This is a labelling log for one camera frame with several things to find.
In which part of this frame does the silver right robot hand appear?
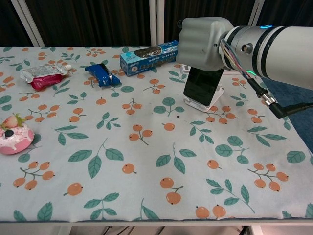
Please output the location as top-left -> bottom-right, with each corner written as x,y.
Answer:
176,16 -> 242,72

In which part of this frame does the black smartphone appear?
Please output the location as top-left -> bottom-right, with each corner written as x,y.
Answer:
183,66 -> 224,107

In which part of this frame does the white folding phone stand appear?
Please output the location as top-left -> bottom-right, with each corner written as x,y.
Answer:
183,83 -> 224,113

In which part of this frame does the blue toothpaste box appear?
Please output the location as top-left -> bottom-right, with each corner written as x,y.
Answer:
119,40 -> 180,77

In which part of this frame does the blue cookie packet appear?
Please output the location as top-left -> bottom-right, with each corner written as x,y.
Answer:
85,63 -> 121,88

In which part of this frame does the dark pleated curtain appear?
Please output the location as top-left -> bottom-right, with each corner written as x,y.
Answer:
0,0 -> 313,47

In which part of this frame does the floral fruit print tablecloth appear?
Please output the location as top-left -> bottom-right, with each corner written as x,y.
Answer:
0,45 -> 313,223

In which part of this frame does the dark blue table cloth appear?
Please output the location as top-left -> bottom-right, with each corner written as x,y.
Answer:
254,77 -> 313,157

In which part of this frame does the pink snack packet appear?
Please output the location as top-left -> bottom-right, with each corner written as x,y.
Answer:
30,74 -> 63,92

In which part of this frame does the silver spout pouch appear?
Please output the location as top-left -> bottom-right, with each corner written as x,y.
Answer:
19,62 -> 72,84

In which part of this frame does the pink strawberry donut toy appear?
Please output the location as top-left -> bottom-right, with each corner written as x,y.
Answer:
0,113 -> 35,156

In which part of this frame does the white metal frame post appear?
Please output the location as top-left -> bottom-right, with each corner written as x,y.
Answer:
149,0 -> 164,47
246,0 -> 267,27
11,0 -> 46,47

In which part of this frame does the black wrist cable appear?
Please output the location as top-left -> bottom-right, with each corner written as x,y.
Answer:
246,73 -> 313,120

